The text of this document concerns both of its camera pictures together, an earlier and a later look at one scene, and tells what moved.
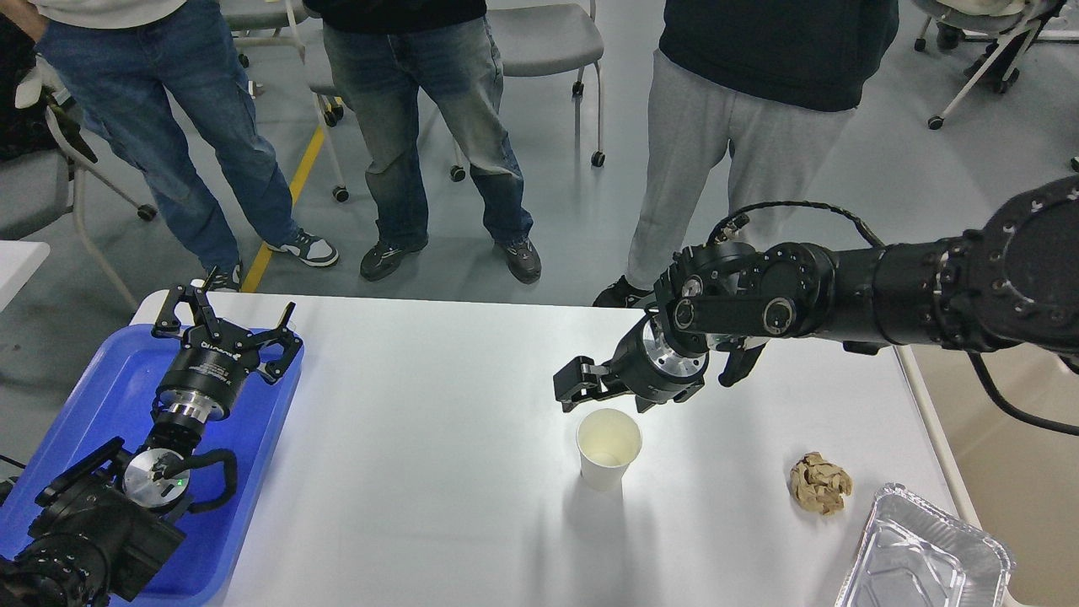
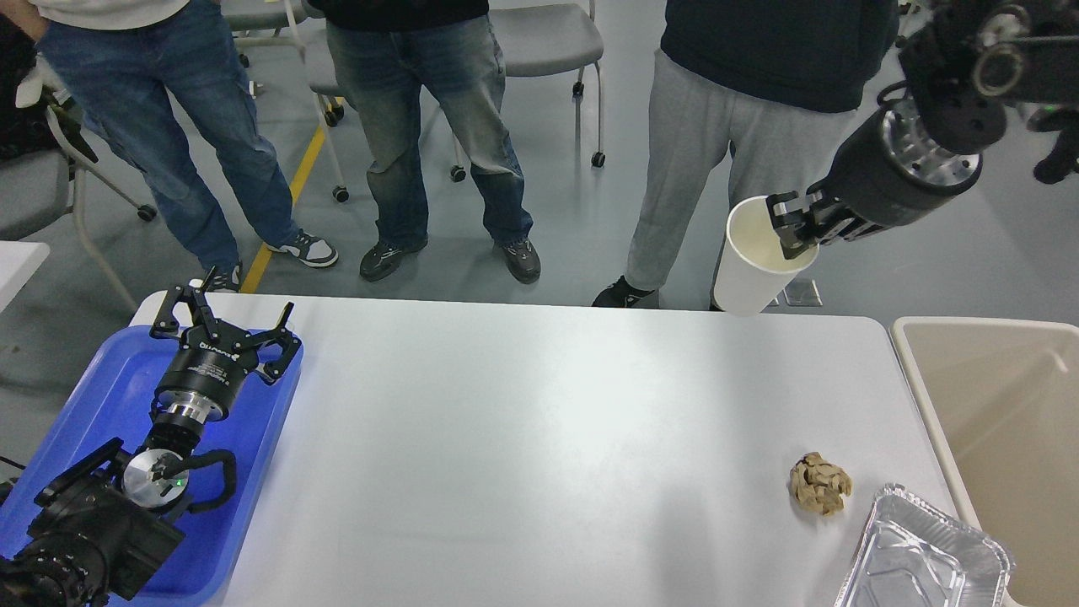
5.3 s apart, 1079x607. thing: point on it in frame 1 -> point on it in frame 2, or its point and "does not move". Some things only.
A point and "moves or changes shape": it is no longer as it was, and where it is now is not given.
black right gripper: (644, 365) -> (889, 174)
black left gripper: (215, 357) does not move
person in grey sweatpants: (777, 82) does not move
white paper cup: (609, 441) moves or changes shape
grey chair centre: (547, 40) does not move
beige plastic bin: (1002, 474) does not move
